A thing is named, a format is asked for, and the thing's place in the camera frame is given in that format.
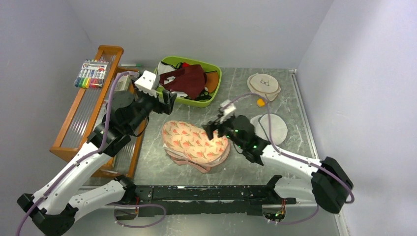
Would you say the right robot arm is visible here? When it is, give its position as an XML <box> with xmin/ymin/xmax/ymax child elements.
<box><xmin>202</xmin><ymin>116</ymin><xmax>354</xmax><ymax>214</ymax></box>

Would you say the maroon cloth garment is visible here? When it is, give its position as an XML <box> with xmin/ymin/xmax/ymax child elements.
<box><xmin>159</xmin><ymin>64</ymin><xmax>206</xmax><ymax>100</ymax></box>

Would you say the white mesh round laundry bag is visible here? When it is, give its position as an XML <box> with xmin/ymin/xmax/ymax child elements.
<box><xmin>250</xmin><ymin>114</ymin><xmax>288</xmax><ymax>146</ymax></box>

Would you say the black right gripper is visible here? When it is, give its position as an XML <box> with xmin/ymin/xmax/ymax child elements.
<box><xmin>202</xmin><ymin>113</ymin><xmax>245</xmax><ymax>150</ymax></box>

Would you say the white small carton box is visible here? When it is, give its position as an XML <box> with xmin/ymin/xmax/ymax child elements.
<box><xmin>115</xmin><ymin>72</ymin><xmax>131</xmax><ymax>92</ymax></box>

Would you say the white black-trimmed garment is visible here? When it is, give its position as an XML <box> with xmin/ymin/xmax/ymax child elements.
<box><xmin>156</xmin><ymin>61</ymin><xmax>176</xmax><ymax>87</ymax></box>

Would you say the pink floral laundry bag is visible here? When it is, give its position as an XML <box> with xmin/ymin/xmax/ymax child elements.
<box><xmin>162</xmin><ymin>120</ymin><xmax>231</xmax><ymax>174</ymax></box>

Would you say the orange cloth in basin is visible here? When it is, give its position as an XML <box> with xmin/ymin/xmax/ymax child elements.
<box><xmin>205</xmin><ymin>71</ymin><xmax>219</xmax><ymax>93</ymax></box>

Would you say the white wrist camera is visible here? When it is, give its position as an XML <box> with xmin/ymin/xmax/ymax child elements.
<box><xmin>134</xmin><ymin>70</ymin><xmax>158</xmax><ymax>97</ymax></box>
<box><xmin>219</xmin><ymin>100</ymin><xmax>236</xmax><ymax>120</ymax></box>

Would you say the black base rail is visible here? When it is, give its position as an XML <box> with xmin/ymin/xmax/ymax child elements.
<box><xmin>117</xmin><ymin>185</ymin><xmax>296</xmax><ymax>217</ymax></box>

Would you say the yellow small block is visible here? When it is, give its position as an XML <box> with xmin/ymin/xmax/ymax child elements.
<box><xmin>256</xmin><ymin>99</ymin><xmax>266</xmax><ymax>108</ymax></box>

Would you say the colour marker pen pack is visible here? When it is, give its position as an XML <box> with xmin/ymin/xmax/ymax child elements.
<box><xmin>74</xmin><ymin>60</ymin><xmax>110</xmax><ymax>89</ymax></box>

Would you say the green capped marker pen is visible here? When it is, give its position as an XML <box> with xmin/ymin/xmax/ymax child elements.
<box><xmin>120</xmin><ymin>63</ymin><xmax>142</xmax><ymax>67</ymax></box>

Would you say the white pipe along wall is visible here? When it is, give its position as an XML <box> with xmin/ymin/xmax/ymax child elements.
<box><xmin>288</xmin><ymin>69</ymin><xmax>318</xmax><ymax>158</ymax></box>

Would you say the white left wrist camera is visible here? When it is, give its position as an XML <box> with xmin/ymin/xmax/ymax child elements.
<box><xmin>134</xmin><ymin>70</ymin><xmax>158</xmax><ymax>97</ymax></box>

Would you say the beige round laundry bag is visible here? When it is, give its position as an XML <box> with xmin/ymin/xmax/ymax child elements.
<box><xmin>247</xmin><ymin>73</ymin><xmax>281</xmax><ymax>102</ymax></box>

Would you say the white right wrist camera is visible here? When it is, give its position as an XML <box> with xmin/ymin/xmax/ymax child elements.
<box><xmin>219</xmin><ymin>100</ymin><xmax>236</xmax><ymax>120</ymax></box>

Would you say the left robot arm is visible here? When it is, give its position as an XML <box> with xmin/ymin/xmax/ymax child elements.
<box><xmin>17</xmin><ymin>90</ymin><xmax>177</xmax><ymax>236</ymax></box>

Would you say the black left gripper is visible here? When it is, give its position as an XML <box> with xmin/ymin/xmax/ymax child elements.
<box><xmin>126</xmin><ymin>78</ymin><xmax>177</xmax><ymax>133</ymax></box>

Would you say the wooden tiered rack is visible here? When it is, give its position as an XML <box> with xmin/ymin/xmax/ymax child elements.
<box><xmin>50</xmin><ymin>45</ymin><xmax>143</xmax><ymax>178</ymax></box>

